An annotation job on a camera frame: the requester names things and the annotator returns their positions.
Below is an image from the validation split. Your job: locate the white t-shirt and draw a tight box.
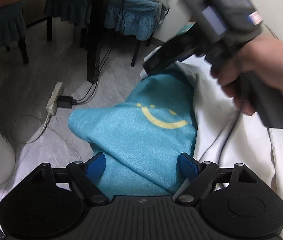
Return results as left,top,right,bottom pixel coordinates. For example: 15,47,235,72
176,56,283,238

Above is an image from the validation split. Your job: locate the right hand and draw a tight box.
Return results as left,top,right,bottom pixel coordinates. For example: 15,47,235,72
210,35,283,116

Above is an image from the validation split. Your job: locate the teal smiley bed sheet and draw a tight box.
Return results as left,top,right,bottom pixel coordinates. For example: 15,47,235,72
68,67,197,198

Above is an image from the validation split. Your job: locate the black power adapter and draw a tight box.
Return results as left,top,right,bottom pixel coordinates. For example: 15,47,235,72
57,95,77,109

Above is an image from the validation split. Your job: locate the white power strip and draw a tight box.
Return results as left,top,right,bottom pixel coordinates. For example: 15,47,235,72
46,82,64,116

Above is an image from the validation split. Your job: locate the blue covered chair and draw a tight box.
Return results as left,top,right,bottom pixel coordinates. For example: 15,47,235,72
44,0,92,42
105,0,170,67

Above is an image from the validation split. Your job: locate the dark wooden table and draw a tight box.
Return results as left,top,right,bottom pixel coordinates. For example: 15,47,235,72
87,0,109,84

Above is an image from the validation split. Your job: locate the white charging cable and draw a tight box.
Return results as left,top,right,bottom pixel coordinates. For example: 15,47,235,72
10,113,83,163

